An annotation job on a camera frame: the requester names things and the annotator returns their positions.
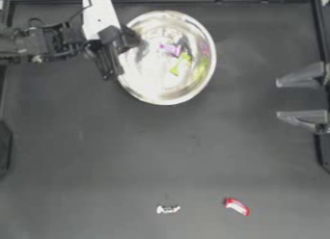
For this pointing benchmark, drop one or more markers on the purple candy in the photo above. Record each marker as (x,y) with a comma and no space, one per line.
(171,49)

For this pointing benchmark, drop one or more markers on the green candy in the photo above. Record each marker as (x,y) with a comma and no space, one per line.
(178,67)

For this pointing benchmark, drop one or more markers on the red candy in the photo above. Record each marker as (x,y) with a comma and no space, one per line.
(237,207)

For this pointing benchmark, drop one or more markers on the steel bowl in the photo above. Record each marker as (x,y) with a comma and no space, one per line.
(150,82)

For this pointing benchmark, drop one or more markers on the black and white wrapped candy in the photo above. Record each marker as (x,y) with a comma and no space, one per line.
(167,209)

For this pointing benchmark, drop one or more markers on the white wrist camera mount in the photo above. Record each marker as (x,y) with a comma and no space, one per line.
(99,14)

